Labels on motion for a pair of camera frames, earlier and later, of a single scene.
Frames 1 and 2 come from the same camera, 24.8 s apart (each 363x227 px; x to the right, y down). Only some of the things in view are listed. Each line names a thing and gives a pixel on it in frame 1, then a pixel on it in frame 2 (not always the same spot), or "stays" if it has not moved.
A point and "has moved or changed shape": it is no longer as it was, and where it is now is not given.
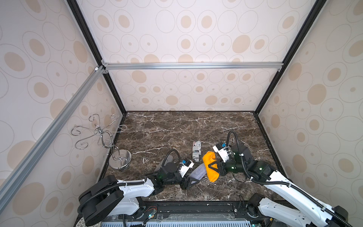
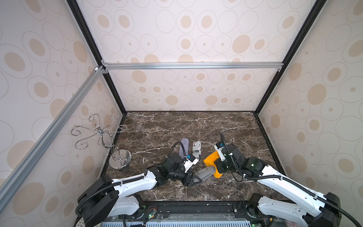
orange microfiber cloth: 208,158 has moved or changed shape
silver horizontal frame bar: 147,65 stays
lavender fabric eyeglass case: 199,173 to 185,142
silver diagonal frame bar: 13,179 stays
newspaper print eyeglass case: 196,151 stays
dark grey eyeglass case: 169,159 has moved or changed shape
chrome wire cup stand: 119,159 stays
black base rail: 198,209 stays
